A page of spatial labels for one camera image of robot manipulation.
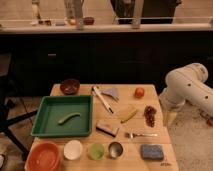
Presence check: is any blue sponge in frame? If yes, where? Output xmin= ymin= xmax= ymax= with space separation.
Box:
xmin=141 ymin=144 xmax=164 ymax=160

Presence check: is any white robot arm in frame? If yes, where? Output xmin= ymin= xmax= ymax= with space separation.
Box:
xmin=159 ymin=63 xmax=213 ymax=117

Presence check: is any small metal cup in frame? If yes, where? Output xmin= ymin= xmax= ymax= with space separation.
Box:
xmin=108 ymin=142 xmax=123 ymax=159

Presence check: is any green plastic cup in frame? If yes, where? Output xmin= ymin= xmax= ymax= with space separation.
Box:
xmin=88 ymin=143 xmax=105 ymax=160

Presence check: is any white paper cup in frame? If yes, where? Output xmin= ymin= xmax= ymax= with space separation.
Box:
xmin=63 ymin=140 xmax=83 ymax=160

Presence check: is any orange tomato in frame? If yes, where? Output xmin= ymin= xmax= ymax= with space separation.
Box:
xmin=134 ymin=87 xmax=145 ymax=98

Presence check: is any dark red bowl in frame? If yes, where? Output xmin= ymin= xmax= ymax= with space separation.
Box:
xmin=60 ymin=79 xmax=80 ymax=95

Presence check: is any brown wooden block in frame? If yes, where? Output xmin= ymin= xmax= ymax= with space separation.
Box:
xmin=96 ymin=121 xmax=119 ymax=137

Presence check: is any red grape bunch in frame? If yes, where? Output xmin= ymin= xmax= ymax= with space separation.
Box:
xmin=144 ymin=106 xmax=157 ymax=127

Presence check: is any silver fork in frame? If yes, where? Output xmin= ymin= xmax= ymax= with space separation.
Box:
xmin=125 ymin=132 xmax=158 ymax=139

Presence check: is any green plastic tray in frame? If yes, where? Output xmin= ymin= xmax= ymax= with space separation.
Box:
xmin=31 ymin=95 xmax=93 ymax=137

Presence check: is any orange plastic bowl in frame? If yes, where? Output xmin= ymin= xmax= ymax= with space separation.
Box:
xmin=25 ymin=141 xmax=61 ymax=171

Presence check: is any black office chair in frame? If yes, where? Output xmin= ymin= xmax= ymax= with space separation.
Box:
xmin=0 ymin=53 xmax=37 ymax=161

